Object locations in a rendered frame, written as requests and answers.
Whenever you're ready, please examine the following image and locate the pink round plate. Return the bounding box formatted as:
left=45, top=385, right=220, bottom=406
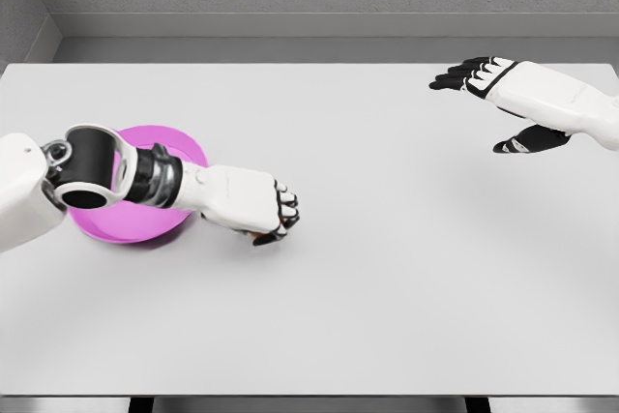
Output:
left=65, top=125, right=210, bottom=244

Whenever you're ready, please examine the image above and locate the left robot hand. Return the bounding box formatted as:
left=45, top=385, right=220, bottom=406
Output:
left=199, top=165, right=301, bottom=247

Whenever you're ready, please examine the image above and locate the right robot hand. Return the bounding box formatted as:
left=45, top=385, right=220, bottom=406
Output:
left=427, top=56, right=582, bottom=154

